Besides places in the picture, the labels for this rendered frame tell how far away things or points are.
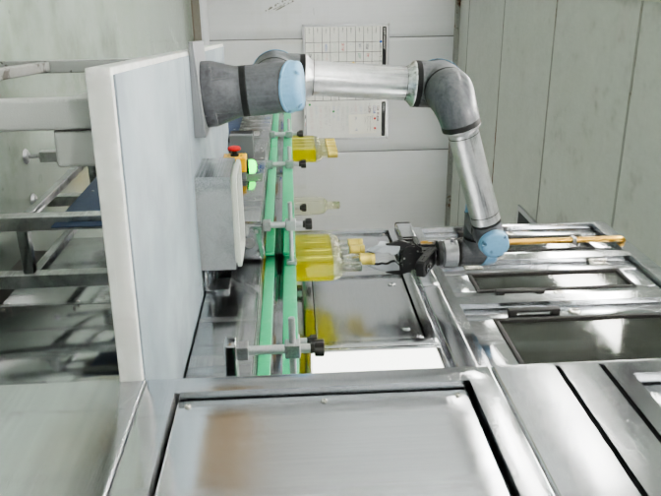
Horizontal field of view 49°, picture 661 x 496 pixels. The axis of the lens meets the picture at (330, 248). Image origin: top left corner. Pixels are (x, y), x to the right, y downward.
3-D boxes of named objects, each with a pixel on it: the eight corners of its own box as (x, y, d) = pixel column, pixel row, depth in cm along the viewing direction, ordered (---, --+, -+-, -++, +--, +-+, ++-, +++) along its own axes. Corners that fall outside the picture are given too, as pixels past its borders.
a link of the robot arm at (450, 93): (477, 70, 164) (521, 252, 184) (465, 61, 174) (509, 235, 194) (428, 87, 165) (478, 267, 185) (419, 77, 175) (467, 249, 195)
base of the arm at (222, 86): (197, 64, 157) (242, 60, 158) (204, 58, 171) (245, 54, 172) (206, 133, 162) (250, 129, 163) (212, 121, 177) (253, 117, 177)
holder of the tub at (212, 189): (204, 292, 167) (237, 291, 167) (194, 177, 157) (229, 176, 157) (210, 264, 183) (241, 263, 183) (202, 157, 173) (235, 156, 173)
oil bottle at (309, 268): (264, 283, 192) (344, 280, 193) (263, 264, 190) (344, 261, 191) (265, 275, 197) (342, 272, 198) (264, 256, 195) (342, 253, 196)
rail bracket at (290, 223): (265, 267, 185) (313, 265, 186) (261, 204, 179) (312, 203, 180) (265, 262, 188) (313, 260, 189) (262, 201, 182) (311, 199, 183)
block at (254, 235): (236, 261, 184) (264, 260, 185) (234, 226, 181) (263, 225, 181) (237, 256, 188) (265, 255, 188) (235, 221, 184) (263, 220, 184)
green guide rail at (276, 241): (265, 256, 189) (295, 255, 189) (265, 252, 189) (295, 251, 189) (274, 122, 352) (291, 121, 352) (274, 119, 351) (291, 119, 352)
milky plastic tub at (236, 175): (204, 272, 165) (242, 270, 165) (196, 176, 157) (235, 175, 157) (210, 244, 181) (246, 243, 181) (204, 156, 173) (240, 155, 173)
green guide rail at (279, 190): (264, 229, 186) (294, 228, 187) (263, 225, 186) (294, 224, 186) (273, 106, 349) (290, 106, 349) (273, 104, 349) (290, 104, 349)
